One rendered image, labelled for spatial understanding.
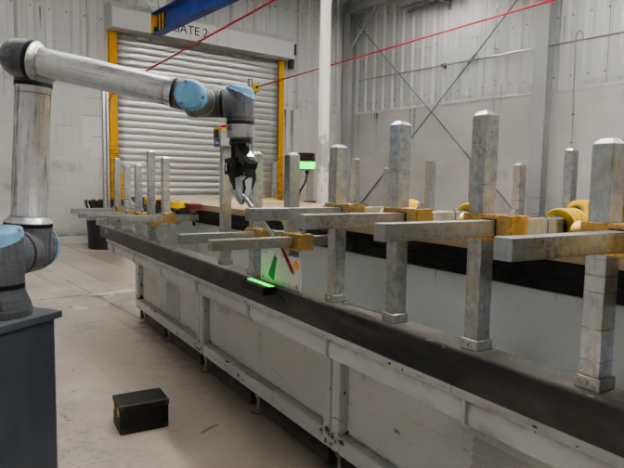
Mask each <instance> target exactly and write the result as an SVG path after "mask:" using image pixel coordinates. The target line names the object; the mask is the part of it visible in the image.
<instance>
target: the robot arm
mask: <svg viewBox="0 0 624 468"><path fill-rule="evenodd" d="M0 64H1V66H2V67H3V69H4V70H5V71H6V72H8V73H9V74H11V75H13V76H14V82H13V85H14V112H13V141H12V170H11V200H10V215H9V216H8V217H7V218H6V219H5V220H4V221H3V225H0V321H7V320H13V319H21V318H25V317H28V316H30V315H31V314H32V313H33V304H32V302H31V299H30V297H29V295H28V294H27V291H26V288H25V274H27V273H30V272H34V271H37V270H41V269H43V268H45V267H47V266H49V265H51V264H52V263H53V262H54V261H55V260H56V259H57V257H58V255H59V248H60V244H59V238H58V236H57V234H56V233H55V232H54V231H53V222H52V221H51V220H50V219H49V218H48V217H47V194H48V170H49V146H50V122H51V97H52V91H53V83H55V81H56V80H58V81H61V82H66V83H70V84H74V85H81V86H85V87H90V88H94V89H97V90H102V91H106V92H110V93H114V94H118V95H122V96H127V97H130V98H138V99H142V100H146V101H150V102H154V103H158V104H163V105H166V106H169V107H171V108H175V109H179V110H183V111H185V113H186V114H187V116H189V117H193V118H198V117H206V118H227V127H226V129H227V138H230V140H229V145H231V158H227V159H225V175H227V176H229V180H230V183H231V184H232V186H231V188H230V191H231V193H232V194H234V195H235V197H236V199H237V201H238V203H239V204H240V205H243V204H244V203H245V201H244V199H243V198H242V197H241V194H242V193H244V194H245V196H246V197H247V198H249V196H250V194H251V191H252V189H253V187H254V183H255V180H256V172H255V170H256V168H257V165H258V161H257V160H256V158H255V157H254V155H253V153H252V152H251V150H250V149H249V147H248V146H246V144H252V139H253V138H254V102H255V99H254V90H253V89H252V88H251V87H248V86H243V85H236V84H234V85H233V84H230V85H228V86H227V87H226V89H208V88H206V87H205V86H204V85H203V84H202V83H200V82H199V81H196V80H193V79H187V80H185V79H181V78H176V77H169V76H165V75H161V74H157V73H153V72H149V71H142V70H138V69H133V68H129V67H125V66H121V65H117V64H113V63H109V62H105V61H101V60H96V59H92V58H85V57H81V56H77V55H73V54H69V53H65V52H60V51H57V50H53V49H48V48H45V47H44V46H43V44H42V43H41V42H39V41H35V40H31V39H27V38H12V39H9V40H7V41H5V42H4V43H3V44H2V45H1V47H0ZM226 163H227V170H226ZM238 176H245V177H244V179H243V181H242V180H241V179H240V178H239V177H238Z"/></svg>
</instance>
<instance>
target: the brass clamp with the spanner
mask: <svg viewBox="0 0 624 468"><path fill-rule="evenodd" d="M300 233H301V232H284V231H281V232H280V234H279V235H280V236H281V237H285V236H289V237H293V240H292V247H284V248H285V249H289V250H294V251H297V252H306V251H313V234H309V233H307V234H300Z"/></svg>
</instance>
